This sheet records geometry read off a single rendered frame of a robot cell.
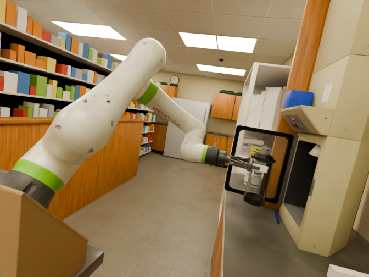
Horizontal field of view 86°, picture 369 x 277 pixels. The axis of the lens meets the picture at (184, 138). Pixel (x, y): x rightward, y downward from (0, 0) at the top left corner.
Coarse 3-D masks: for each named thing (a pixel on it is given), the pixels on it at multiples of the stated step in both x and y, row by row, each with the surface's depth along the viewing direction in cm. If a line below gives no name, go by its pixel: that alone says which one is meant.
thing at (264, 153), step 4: (264, 148) 92; (268, 148) 92; (256, 152) 94; (260, 152) 96; (264, 152) 92; (256, 156) 91; (260, 156) 90; (264, 156) 89; (268, 156) 89; (272, 156) 91
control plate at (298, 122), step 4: (284, 116) 103; (288, 116) 97; (292, 116) 91; (296, 116) 86; (288, 120) 102; (292, 120) 96; (296, 120) 90; (300, 120) 85; (292, 124) 100; (296, 124) 94; (300, 124) 88; (296, 128) 98; (300, 128) 92; (304, 128) 87
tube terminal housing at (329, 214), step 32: (352, 64) 71; (320, 96) 87; (352, 96) 71; (352, 128) 72; (320, 160) 76; (352, 160) 73; (320, 192) 77; (352, 192) 78; (288, 224) 94; (320, 224) 78; (352, 224) 87
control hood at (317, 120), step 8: (288, 112) 93; (296, 112) 84; (304, 112) 76; (312, 112) 75; (320, 112) 74; (328, 112) 74; (304, 120) 81; (312, 120) 75; (320, 120) 74; (328, 120) 74; (312, 128) 78; (320, 128) 75; (328, 128) 74
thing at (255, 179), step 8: (256, 160) 91; (272, 160) 88; (256, 176) 91; (264, 176) 90; (248, 184) 94; (256, 184) 91; (264, 184) 90; (248, 192) 93; (256, 192) 91; (264, 192) 91
